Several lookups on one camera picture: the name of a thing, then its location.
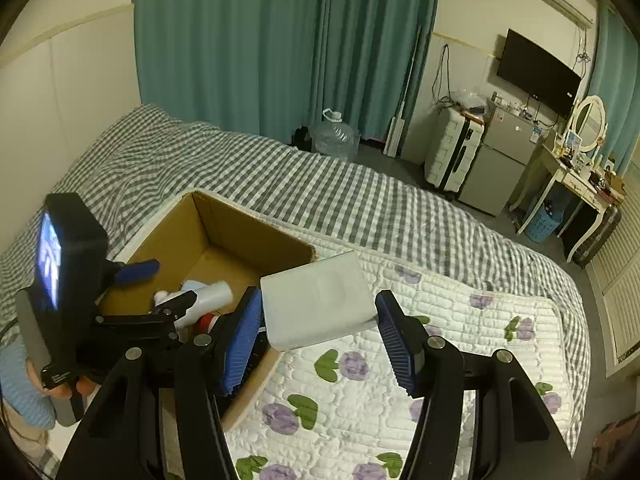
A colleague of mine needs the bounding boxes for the white handheld bottle device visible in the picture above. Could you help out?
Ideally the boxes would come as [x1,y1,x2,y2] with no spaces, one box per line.
[153,281,233,330]

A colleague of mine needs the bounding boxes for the person left hand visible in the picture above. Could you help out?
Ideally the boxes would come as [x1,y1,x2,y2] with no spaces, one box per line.
[25,358,98,400]

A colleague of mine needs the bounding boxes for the grey checked bedsheet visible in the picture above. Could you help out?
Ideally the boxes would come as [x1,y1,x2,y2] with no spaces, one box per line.
[0,103,592,456]

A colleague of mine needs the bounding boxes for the blue laundry basket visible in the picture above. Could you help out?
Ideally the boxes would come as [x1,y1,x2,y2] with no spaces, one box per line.
[525,200,564,243]

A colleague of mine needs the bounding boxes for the teal curtain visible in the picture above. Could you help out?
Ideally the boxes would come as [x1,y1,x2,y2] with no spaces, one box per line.
[132,0,437,143]

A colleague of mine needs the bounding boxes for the white suitcase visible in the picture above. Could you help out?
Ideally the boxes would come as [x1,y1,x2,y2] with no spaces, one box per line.
[424,107,484,194]

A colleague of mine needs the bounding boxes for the white floral quilt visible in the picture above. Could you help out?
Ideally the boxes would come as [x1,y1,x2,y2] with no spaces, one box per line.
[224,252,576,479]

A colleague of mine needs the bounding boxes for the black wall television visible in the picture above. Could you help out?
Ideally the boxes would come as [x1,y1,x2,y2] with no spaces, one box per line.
[497,29,582,118]

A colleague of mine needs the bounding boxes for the teal curtain right window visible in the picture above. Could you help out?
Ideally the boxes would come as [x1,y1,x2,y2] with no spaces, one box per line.
[588,1,639,174]

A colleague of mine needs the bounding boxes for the white oval mirror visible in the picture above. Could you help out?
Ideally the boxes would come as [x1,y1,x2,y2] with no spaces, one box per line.
[568,96,608,153]

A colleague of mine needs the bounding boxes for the grey mini fridge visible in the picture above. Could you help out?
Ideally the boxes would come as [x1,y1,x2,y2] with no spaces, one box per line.
[458,107,542,217]

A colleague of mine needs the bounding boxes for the brown cardboard box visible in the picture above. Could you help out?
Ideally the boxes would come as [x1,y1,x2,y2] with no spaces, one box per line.
[96,190,319,434]

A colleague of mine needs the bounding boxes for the light blue earbud case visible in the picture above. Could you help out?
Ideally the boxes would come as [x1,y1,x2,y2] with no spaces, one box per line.
[180,280,207,292]

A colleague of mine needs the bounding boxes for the clear water jug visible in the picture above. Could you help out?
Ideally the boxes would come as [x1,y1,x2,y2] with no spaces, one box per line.
[309,108,360,162]

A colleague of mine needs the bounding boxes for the white square power adapter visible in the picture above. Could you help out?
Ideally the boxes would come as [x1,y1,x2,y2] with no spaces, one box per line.
[260,252,376,351]

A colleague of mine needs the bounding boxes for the white dressing table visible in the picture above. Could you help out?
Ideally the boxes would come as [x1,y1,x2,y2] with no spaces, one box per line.
[509,145,620,266]

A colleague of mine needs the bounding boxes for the white tube red cap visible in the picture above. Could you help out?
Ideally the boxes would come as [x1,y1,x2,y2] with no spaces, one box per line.
[194,313,219,335]

